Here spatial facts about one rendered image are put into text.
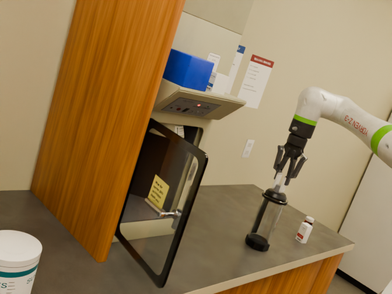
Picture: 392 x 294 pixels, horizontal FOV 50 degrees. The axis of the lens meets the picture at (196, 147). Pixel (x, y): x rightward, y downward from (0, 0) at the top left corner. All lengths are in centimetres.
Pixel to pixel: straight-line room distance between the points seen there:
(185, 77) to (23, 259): 62
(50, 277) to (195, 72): 68
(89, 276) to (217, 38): 82
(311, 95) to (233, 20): 42
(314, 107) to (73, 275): 101
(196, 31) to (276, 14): 105
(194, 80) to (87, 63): 38
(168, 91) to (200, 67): 12
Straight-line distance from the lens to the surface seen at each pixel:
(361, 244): 427
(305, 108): 164
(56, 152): 153
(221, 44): 143
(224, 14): 141
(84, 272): 128
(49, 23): 155
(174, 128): 143
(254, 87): 235
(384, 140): 142
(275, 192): 173
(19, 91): 157
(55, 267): 128
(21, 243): 107
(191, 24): 132
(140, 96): 118
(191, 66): 121
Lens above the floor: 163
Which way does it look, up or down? 13 degrees down
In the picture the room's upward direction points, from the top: 19 degrees clockwise
